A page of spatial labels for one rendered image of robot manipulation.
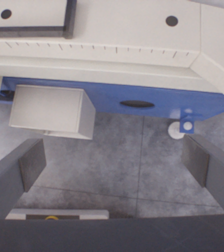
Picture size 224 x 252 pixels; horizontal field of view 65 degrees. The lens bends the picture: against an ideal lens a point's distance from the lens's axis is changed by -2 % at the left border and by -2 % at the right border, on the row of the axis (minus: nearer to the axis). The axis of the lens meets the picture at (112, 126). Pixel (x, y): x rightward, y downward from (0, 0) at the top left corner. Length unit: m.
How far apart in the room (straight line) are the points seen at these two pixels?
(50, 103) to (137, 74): 0.34
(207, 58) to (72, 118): 0.42
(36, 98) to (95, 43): 0.38
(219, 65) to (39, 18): 0.32
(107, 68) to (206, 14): 0.20
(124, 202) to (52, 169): 0.46
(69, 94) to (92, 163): 0.58
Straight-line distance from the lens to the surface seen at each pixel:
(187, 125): 0.96
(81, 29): 0.35
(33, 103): 0.66
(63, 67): 0.41
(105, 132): 1.10
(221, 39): 0.37
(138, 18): 0.36
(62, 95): 0.63
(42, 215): 1.07
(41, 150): 0.16
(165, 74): 0.40
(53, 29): 0.35
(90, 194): 1.13
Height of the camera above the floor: 1.09
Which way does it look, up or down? 81 degrees down
